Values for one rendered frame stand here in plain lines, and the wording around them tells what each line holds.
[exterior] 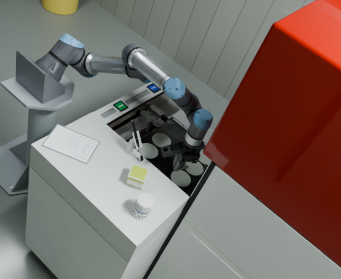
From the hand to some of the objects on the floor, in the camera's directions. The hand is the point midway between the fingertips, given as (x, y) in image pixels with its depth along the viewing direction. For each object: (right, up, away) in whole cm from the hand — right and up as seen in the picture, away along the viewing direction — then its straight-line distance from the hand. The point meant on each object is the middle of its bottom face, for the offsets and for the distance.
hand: (174, 169), depth 178 cm
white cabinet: (-37, -50, +78) cm, 99 cm away
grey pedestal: (-100, -7, +92) cm, 136 cm away
